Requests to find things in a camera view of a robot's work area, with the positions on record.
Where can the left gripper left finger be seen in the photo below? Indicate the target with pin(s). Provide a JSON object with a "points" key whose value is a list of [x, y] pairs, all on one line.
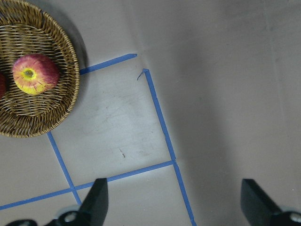
{"points": [[92, 211]]}

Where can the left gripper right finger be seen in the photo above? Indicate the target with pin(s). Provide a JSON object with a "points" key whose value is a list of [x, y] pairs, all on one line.
{"points": [[260, 210]]}

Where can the red yellow apple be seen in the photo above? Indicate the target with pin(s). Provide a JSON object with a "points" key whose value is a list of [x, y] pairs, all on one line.
{"points": [[35, 74]]}

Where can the red apple in basket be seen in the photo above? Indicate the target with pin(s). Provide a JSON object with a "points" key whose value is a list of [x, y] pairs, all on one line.
{"points": [[2, 85]]}

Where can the round wicker basket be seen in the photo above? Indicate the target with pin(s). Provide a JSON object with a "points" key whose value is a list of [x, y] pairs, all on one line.
{"points": [[27, 29]]}

